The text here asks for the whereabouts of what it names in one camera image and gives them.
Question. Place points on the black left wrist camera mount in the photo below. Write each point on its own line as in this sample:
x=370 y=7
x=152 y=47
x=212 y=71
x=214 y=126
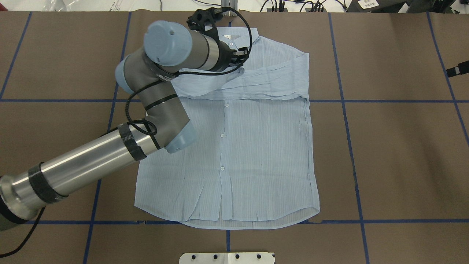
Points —
x=203 y=20

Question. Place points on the black box with white label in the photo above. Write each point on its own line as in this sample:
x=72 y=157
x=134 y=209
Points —
x=375 y=6

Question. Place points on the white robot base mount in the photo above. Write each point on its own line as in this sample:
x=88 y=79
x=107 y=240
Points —
x=228 y=258

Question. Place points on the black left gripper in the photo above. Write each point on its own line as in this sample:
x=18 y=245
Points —
x=225 y=61

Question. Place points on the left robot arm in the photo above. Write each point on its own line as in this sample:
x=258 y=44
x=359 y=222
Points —
x=169 y=50

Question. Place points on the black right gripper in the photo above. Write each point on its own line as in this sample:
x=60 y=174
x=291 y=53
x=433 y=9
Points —
x=459 y=69

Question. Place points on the light blue button-up shirt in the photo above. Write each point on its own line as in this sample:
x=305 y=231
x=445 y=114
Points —
x=251 y=166

